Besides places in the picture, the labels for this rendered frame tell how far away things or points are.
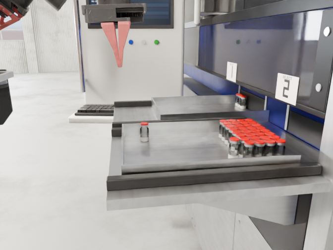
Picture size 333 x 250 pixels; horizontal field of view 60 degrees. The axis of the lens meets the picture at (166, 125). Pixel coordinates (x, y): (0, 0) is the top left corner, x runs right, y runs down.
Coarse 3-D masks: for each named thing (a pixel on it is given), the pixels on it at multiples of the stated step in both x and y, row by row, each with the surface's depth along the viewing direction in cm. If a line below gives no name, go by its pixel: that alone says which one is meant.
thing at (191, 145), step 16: (128, 128) 75; (160, 128) 77; (176, 128) 77; (192, 128) 78; (208, 128) 79; (128, 144) 70; (144, 144) 70; (160, 144) 70; (176, 144) 70; (192, 144) 70; (208, 144) 70; (224, 144) 70; (128, 160) 61; (144, 160) 61; (160, 160) 61; (176, 160) 61; (192, 160) 61; (208, 160) 53; (224, 160) 53; (240, 160) 54; (256, 160) 54; (272, 160) 55; (288, 160) 55
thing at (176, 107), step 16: (176, 96) 110; (192, 96) 111; (208, 96) 112; (224, 96) 113; (160, 112) 87; (176, 112) 100; (192, 112) 100; (208, 112) 100; (224, 112) 87; (240, 112) 88; (256, 112) 89
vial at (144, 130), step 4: (140, 128) 71; (144, 128) 71; (148, 128) 71; (140, 132) 71; (144, 132) 71; (148, 132) 71; (140, 136) 72; (144, 136) 71; (148, 136) 72; (144, 140) 71; (148, 140) 72
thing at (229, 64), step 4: (228, 64) 99; (232, 64) 96; (236, 64) 92; (228, 68) 99; (236, 68) 93; (228, 72) 100; (232, 72) 96; (228, 76) 100; (232, 76) 96; (232, 80) 96
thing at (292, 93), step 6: (282, 78) 66; (288, 78) 64; (294, 78) 62; (282, 84) 66; (294, 84) 62; (276, 90) 69; (282, 90) 66; (294, 90) 62; (276, 96) 69; (288, 96) 64; (294, 96) 62; (288, 102) 64; (294, 102) 62
